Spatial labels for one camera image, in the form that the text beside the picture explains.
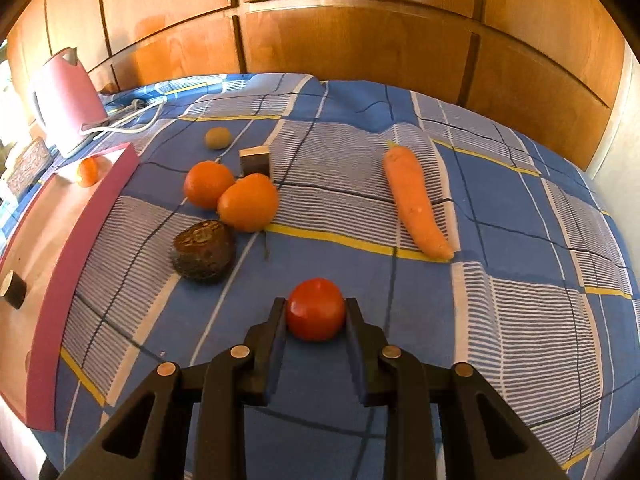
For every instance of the small orange tangerine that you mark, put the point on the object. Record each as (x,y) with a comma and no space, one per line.
(90,172)

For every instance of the pink electric kettle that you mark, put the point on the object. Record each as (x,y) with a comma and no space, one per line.
(65,100)

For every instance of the orange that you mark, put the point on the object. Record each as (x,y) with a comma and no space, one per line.
(248,204)
(205,185)

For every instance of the patterned tissue box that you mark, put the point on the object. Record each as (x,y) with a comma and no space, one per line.
(30,165)

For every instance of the wooden panelled headboard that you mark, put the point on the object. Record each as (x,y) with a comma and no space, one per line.
(350,40)

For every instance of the blue plaid bedsheet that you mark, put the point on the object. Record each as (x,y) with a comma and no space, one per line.
(500,260)

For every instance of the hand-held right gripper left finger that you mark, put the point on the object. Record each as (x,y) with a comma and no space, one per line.
(272,360)

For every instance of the pink shallow box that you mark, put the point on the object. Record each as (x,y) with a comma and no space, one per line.
(60,270)

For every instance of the dark brown round cake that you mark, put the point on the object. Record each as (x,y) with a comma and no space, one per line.
(202,252)

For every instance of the small brown-green kiwi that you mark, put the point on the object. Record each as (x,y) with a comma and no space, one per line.
(218,138)

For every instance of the red tomato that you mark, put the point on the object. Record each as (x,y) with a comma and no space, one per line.
(316,310)

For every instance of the orange carrot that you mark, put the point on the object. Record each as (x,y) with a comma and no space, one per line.
(415,200)

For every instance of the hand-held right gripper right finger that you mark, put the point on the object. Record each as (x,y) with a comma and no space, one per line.
(360,360)

